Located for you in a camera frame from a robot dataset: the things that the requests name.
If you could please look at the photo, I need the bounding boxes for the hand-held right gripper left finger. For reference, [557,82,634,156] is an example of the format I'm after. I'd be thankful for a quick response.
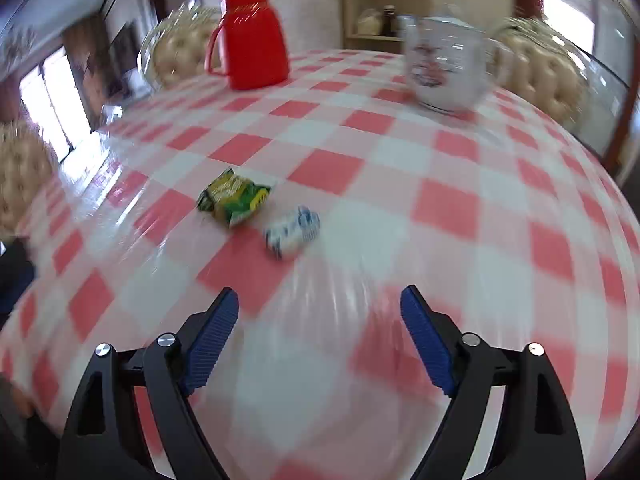
[60,287,240,480]

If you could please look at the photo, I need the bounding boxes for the beige tufted chair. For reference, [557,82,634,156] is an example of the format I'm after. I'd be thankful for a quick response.
[139,5,223,91]
[0,122,58,236]
[492,16,591,126]

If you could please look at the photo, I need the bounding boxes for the beige food bag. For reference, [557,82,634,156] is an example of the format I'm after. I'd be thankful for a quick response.
[357,8,384,36]

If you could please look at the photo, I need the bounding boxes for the small blue white packet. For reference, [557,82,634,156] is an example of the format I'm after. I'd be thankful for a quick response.
[264,205,322,261]

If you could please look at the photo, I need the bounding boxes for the white floral teapot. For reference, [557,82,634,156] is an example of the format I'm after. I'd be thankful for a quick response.
[397,12,513,116]

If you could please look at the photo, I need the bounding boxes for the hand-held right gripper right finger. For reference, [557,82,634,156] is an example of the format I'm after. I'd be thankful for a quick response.
[400,284,587,480]

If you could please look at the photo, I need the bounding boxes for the red thermos jug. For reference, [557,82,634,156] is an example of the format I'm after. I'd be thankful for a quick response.
[204,0,291,92]

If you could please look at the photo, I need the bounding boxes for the green yellow snack packet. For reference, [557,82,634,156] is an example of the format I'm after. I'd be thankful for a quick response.
[196,166,274,229]

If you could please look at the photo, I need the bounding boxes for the red checkered tablecloth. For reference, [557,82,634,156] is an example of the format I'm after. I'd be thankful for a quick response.
[0,49,640,480]

